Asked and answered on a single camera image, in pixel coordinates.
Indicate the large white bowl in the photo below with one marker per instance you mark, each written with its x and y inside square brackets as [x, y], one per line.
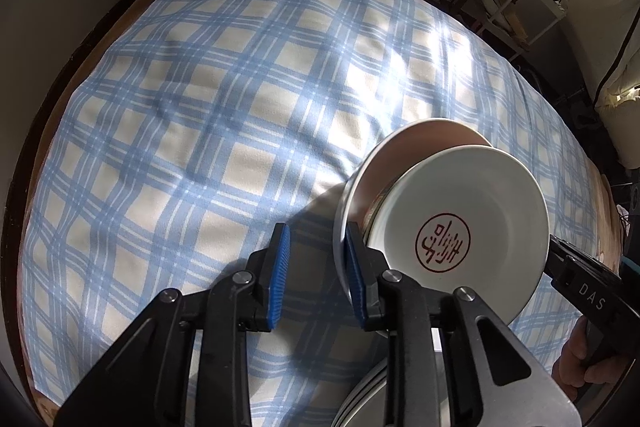
[425, 137]

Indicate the blue plaid cloth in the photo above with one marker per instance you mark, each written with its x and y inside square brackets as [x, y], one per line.
[200, 107]

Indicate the white pillow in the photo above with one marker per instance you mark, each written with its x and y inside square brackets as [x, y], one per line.
[622, 107]

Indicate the red stamped patterned bowl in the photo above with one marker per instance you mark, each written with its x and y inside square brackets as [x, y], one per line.
[475, 192]

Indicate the person's right hand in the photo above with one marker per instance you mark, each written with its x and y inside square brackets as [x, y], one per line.
[575, 357]

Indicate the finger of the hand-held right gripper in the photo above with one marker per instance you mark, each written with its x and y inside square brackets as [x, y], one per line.
[562, 252]

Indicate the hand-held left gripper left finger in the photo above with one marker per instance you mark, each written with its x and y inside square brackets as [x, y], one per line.
[279, 277]

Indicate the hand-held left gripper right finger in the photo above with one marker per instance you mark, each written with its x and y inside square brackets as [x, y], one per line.
[356, 282]

